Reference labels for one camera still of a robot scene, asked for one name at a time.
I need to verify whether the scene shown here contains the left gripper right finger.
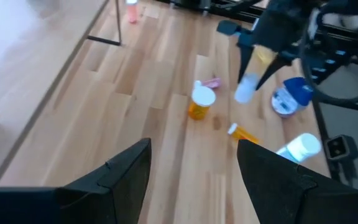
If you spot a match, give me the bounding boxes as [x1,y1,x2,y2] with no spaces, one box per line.
[237,139,318,224]

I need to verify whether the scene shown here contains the small pink vial white cap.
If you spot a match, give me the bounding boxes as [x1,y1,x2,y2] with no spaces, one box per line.
[193,77,223,91]

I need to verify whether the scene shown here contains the wooden shelf black legs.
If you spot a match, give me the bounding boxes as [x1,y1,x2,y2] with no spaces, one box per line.
[0,0,123,187]

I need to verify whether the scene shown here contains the white bottle blue label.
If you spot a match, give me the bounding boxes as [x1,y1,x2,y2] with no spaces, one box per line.
[275,133,322,164]

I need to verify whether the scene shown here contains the clear jar blue cap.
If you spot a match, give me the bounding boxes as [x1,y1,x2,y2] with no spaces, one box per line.
[270,77,315,118]

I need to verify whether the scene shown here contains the black table-level camera box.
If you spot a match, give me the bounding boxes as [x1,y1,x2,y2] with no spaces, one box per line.
[324,134,358,161]

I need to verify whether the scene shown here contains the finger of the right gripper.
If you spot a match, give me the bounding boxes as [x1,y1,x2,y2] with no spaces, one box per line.
[255,55,291,91]
[237,45,255,84]

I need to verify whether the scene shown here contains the small orange vial white cap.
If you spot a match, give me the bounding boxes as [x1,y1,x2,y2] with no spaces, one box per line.
[227,123,260,144]

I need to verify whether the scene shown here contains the small amber vial white cap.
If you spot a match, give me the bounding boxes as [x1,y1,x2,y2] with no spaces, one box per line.
[234,45,278,105]

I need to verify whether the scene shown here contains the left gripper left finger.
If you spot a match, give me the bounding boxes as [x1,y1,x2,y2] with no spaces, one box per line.
[56,138,152,224]

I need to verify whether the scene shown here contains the large amber bottle white cap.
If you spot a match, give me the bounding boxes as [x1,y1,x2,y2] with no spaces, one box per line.
[187,83,217,121]

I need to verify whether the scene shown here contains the small salmon vial white cap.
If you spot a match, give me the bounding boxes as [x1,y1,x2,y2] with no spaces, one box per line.
[125,0,139,24]

